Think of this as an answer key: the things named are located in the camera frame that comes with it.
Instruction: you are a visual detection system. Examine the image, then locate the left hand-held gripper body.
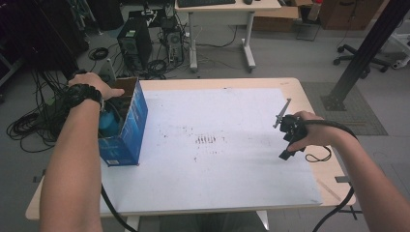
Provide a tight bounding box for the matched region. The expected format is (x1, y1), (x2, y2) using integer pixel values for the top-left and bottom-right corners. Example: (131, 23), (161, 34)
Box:
(104, 96), (133, 121)

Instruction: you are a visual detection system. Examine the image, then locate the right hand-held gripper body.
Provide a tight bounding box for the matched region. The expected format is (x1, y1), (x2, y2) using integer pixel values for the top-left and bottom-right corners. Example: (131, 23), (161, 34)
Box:
(272, 98), (309, 152)

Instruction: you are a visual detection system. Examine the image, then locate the blue cardboard box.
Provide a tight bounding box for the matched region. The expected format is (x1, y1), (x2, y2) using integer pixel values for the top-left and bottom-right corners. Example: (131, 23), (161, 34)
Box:
(97, 76), (150, 167)

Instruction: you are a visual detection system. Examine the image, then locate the person's right hand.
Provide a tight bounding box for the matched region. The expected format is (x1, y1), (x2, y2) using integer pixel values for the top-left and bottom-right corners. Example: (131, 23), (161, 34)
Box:
(285, 110), (343, 153)

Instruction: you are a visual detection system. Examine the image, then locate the person's left hand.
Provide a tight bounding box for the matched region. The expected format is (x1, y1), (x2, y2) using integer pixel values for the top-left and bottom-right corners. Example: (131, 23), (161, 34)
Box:
(68, 72), (126, 102)

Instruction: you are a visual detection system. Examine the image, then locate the white flat device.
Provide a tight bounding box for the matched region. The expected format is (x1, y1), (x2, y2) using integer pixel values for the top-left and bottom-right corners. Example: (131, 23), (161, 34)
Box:
(99, 58), (117, 83)

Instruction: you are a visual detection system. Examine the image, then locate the black wrist watch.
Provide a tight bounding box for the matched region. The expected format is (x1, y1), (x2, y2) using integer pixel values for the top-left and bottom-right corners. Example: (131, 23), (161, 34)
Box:
(63, 83), (104, 111)

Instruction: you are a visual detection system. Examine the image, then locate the white paper sheet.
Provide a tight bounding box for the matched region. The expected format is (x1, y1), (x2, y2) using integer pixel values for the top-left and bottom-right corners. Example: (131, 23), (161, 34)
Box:
(100, 87), (323, 217)

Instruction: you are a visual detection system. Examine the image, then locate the large black computer tower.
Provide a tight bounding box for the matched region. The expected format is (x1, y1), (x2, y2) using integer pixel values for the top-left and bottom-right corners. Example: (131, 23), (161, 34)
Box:
(116, 16), (154, 71)

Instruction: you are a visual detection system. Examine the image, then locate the grey floor mat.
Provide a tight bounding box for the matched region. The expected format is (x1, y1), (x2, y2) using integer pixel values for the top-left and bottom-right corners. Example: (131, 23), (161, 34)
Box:
(301, 80), (389, 136)

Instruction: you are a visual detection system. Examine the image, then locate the small grey computer tower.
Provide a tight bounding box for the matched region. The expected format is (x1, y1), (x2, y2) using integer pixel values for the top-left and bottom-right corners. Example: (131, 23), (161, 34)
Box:
(165, 28), (185, 64)

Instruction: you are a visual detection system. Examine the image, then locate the black office chair base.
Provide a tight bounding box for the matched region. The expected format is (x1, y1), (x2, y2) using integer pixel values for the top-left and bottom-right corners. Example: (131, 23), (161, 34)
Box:
(333, 43), (392, 74)

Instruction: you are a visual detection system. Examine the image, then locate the black metal stand column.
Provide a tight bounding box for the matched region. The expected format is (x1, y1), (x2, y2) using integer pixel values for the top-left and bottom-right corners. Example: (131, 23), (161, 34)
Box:
(320, 0), (410, 112)

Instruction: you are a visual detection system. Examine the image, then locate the brown cardboard box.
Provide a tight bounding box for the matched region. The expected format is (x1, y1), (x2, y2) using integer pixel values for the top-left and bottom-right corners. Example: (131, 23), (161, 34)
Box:
(252, 5), (301, 33)

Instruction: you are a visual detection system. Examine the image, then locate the dark curtain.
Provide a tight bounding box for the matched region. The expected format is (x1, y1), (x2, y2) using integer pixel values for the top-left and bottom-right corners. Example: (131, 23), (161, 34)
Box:
(0, 0), (90, 72)

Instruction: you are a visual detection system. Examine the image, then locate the clear bottle with red cap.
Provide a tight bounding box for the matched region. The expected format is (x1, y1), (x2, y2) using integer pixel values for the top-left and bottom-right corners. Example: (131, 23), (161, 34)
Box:
(307, 0), (324, 22)

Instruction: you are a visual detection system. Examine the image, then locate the wooden cabinet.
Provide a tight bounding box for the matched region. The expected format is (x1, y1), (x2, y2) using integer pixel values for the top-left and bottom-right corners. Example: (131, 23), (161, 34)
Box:
(318, 0), (393, 32)

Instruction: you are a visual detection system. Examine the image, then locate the white desk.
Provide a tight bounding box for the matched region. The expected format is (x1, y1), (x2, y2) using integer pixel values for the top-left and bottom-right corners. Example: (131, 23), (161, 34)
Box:
(174, 0), (282, 73)

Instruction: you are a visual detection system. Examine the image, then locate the black keyboard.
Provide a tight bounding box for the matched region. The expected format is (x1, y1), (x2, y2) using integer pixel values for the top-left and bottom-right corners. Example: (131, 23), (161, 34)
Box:
(177, 0), (237, 9)

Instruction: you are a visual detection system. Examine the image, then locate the thin black lanyard loop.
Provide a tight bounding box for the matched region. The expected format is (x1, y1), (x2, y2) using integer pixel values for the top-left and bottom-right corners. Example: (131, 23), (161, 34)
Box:
(304, 145), (333, 163)

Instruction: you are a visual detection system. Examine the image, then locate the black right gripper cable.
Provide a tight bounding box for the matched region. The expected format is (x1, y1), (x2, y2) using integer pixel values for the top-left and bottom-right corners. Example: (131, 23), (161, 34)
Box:
(299, 119), (360, 232)

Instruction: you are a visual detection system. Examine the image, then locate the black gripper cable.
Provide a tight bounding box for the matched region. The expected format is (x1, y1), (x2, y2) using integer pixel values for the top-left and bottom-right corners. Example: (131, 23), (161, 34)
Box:
(299, 119), (360, 232)
(100, 184), (138, 232)

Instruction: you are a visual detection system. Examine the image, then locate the coiled black cable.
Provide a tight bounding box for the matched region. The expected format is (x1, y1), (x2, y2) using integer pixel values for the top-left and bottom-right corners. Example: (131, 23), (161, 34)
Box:
(88, 46), (110, 62)

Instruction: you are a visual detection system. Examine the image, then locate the tangle of black cables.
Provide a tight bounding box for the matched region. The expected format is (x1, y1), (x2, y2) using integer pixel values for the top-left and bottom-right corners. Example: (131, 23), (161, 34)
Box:
(6, 69), (72, 154)

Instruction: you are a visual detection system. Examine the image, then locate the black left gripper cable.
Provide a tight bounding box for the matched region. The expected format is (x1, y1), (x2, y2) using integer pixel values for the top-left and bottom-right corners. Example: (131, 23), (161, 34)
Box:
(100, 184), (138, 232)

